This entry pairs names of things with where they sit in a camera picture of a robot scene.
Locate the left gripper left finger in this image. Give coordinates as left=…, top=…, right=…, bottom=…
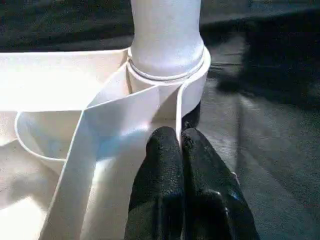
left=124, top=126, right=186, bottom=240

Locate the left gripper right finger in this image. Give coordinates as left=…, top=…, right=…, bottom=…
left=181, top=121, right=261, bottom=240

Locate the white plastic table top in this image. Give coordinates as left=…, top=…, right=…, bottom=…
left=0, top=47, right=212, bottom=240

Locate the white plastic table leg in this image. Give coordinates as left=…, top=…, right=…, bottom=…
left=127, top=0, right=206, bottom=81

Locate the black table mat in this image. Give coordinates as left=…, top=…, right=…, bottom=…
left=0, top=0, right=320, bottom=240

